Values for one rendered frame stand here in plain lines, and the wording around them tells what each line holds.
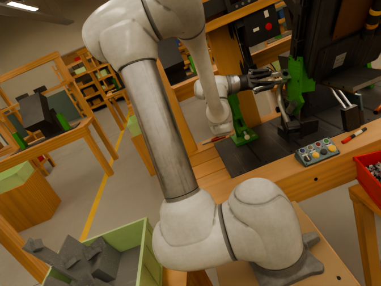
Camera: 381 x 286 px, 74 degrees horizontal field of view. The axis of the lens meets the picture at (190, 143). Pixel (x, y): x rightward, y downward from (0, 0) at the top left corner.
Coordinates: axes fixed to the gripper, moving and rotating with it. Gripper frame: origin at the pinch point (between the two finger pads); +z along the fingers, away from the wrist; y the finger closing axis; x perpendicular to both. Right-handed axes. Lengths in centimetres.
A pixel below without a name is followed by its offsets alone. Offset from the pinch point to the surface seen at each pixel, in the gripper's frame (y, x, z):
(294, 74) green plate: -2.9, -5.3, 4.4
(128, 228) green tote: -55, 11, -79
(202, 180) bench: -37, 25, -44
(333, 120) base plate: -21.1, 12.3, 25.3
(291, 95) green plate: -8.6, 3.8, 4.4
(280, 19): 510, 465, 319
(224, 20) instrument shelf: 30.5, -9.5, -21.2
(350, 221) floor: -70, 83, 57
